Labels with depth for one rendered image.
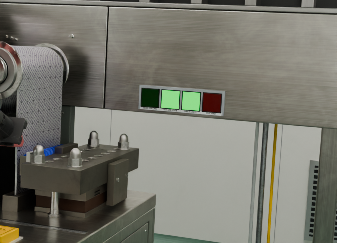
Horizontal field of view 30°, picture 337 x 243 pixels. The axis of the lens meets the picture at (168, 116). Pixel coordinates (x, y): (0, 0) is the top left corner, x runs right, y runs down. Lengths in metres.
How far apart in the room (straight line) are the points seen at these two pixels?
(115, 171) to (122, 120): 2.71
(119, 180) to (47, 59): 0.38
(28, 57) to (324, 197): 0.93
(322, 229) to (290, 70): 0.50
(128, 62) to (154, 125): 2.47
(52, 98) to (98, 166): 0.28
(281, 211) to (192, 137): 0.76
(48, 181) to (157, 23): 0.56
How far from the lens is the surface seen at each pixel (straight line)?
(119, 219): 1.61
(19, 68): 1.59
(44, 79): 1.71
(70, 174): 1.51
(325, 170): 1.89
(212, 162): 4.19
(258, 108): 1.72
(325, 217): 1.92
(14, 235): 1.40
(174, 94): 1.77
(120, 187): 1.69
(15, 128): 1.54
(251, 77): 1.72
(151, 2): 1.81
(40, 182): 1.55
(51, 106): 1.76
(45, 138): 1.75
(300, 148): 4.08
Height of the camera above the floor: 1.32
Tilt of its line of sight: 6 degrees down
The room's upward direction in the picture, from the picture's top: 3 degrees clockwise
